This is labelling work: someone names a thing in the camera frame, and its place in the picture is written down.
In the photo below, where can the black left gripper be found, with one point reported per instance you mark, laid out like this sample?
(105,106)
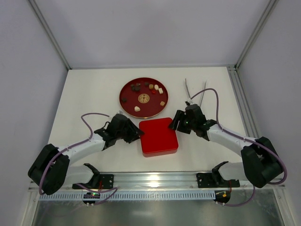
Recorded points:
(131,133)

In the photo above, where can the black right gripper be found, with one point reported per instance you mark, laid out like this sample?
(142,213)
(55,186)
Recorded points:
(178,122)

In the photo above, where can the metal serving tongs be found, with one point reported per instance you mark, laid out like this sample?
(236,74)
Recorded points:
(188,92)

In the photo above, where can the red rectangular box lid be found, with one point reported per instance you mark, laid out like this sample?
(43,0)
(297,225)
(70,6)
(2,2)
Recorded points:
(157,135)

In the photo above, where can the red chocolate box with tray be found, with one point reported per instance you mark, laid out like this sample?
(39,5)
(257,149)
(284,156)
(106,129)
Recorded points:
(155,153)

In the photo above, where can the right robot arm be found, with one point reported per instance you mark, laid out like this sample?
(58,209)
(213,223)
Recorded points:
(260,163)

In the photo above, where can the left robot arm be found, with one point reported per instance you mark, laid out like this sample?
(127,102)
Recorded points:
(54,166)

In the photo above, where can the white heart chocolate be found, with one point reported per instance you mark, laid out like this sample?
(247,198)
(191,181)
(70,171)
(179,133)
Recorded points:
(137,108)

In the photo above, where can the dark chocolate cluster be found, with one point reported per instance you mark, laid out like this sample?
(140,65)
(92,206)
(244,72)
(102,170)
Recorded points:
(135,88)

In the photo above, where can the round red plate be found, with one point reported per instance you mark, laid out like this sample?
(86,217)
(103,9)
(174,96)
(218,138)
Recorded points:
(148,102)

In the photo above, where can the aluminium frame rail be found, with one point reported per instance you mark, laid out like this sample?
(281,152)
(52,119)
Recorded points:
(128,180)

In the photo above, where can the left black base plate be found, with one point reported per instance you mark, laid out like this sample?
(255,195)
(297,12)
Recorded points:
(105,180)

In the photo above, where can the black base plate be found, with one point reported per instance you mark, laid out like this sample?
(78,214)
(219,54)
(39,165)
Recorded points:
(211,180)
(105,180)

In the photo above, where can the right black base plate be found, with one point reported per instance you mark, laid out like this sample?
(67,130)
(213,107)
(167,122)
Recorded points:
(211,180)

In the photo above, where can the slotted cable duct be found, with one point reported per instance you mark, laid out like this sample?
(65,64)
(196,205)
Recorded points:
(123,195)

